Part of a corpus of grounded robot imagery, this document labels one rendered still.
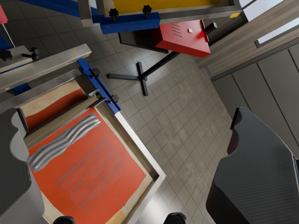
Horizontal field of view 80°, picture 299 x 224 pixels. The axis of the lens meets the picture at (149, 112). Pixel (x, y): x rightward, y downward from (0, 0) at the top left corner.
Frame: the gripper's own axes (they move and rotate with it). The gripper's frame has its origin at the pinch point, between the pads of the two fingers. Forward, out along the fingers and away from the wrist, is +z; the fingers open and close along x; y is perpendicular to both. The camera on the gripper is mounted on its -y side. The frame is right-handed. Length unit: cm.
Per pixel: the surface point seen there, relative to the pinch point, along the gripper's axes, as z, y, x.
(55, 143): 51, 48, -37
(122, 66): 225, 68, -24
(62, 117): 53, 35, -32
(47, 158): 45, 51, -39
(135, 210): 41, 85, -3
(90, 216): 34, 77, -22
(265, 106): 269, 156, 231
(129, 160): 61, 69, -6
